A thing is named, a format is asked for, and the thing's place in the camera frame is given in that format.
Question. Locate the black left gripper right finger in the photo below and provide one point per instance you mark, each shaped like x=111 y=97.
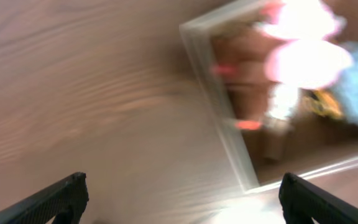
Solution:
x=304 y=203

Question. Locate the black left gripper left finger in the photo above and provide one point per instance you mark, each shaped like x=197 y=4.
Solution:
x=62 y=202

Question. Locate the yellow grey toy truck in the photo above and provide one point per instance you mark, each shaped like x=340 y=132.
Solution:
x=339 y=101

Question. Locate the pink white plush toy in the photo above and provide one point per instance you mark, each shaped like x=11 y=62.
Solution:
x=306 y=60

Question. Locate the brown plush toy with orange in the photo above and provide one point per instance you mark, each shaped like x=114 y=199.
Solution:
x=240 y=52

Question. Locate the white cardboard box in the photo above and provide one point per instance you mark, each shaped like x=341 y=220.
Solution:
x=313 y=148

